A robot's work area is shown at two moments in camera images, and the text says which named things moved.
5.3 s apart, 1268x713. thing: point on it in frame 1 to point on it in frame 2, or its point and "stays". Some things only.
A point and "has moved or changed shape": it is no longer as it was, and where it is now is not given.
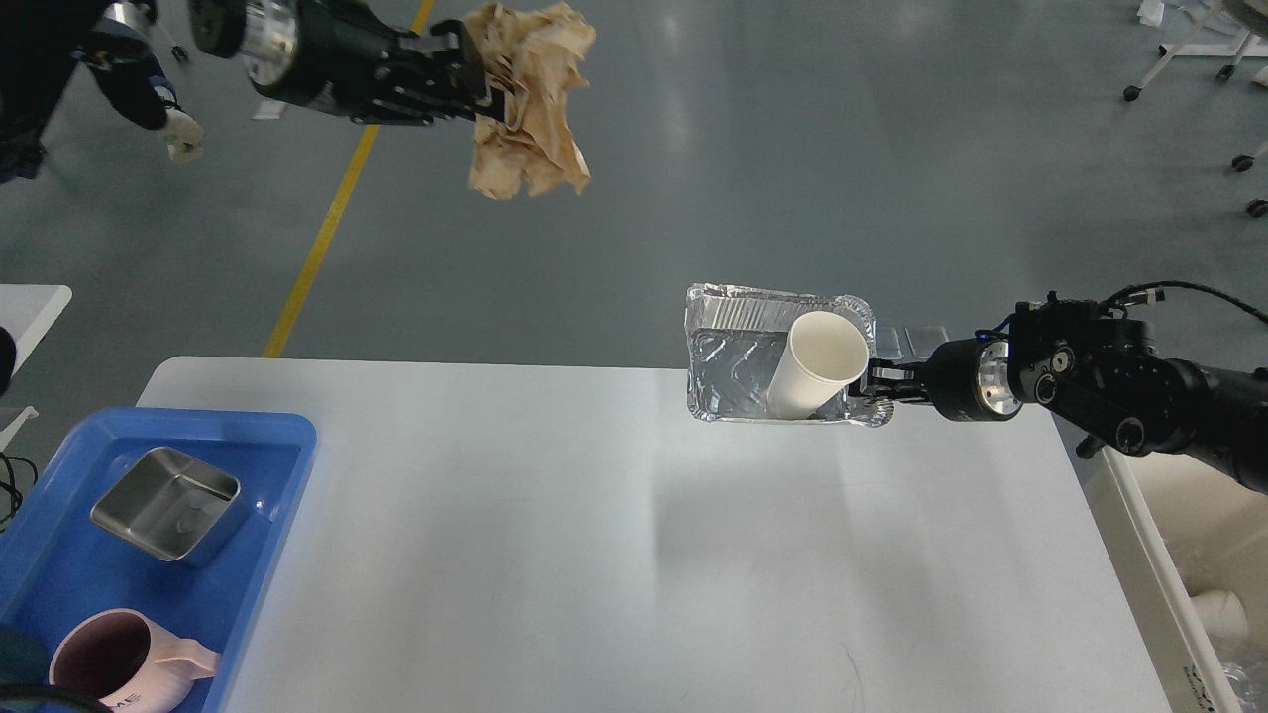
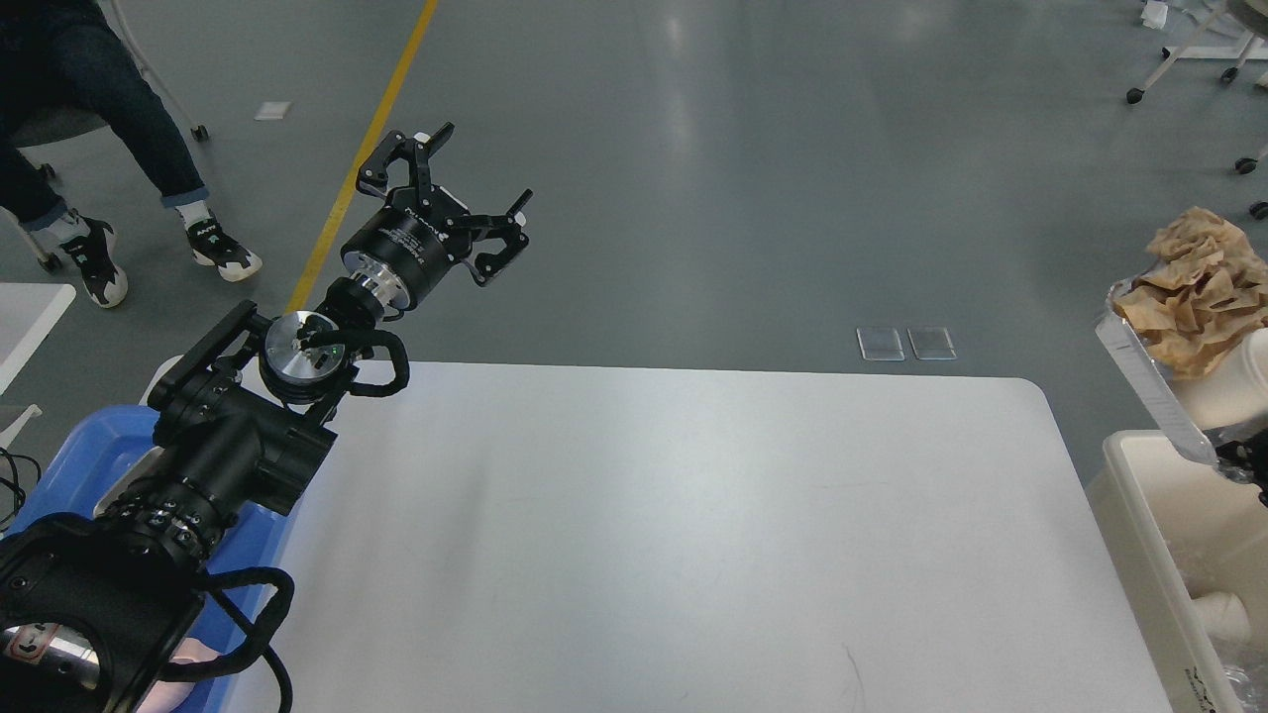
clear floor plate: x=888 y=346 stays
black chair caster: x=1257 y=207 stays
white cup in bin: x=1221 y=614 stays
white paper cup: x=822 y=354 has moved or changed shape
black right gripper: x=969 y=380 to x=1246 y=460
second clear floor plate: x=925 y=339 stays
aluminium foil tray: x=735 y=340 has moved or changed shape
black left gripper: x=343 y=56 to x=406 y=247
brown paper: x=534 y=56 to x=1207 y=291
